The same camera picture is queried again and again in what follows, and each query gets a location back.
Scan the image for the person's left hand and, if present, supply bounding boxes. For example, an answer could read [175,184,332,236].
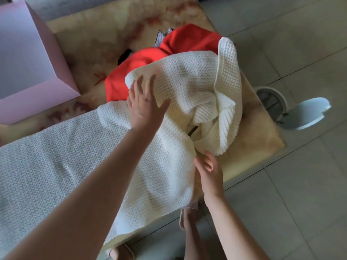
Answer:
[127,74,171,133]

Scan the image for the black and white patterned cloth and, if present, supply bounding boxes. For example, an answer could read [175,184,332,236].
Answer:
[154,27,174,48]

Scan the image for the person's left forearm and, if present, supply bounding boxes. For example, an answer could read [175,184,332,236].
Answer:
[5,127,164,260]

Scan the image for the person's right hand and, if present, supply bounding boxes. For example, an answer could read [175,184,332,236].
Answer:
[194,151,225,204]

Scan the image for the white trash bin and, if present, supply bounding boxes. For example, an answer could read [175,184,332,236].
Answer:
[253,86,288,124]

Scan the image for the pink cardboard box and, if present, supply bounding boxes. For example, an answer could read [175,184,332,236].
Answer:
[0,1,81,125]

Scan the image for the white knitted blanket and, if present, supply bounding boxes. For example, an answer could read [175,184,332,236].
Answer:
[0,37,243,258]

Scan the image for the person's leg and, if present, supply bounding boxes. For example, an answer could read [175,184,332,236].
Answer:
[184,214,211,260]

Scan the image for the person's right forearm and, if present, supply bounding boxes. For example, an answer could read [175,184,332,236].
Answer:
[203,195,271,260]

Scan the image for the pink slipper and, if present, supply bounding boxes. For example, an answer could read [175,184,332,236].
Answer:
[108,243,135,260]
[179,203,203,231]

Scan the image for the red garment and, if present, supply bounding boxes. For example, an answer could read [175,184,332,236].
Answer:
[104,23,223,103]

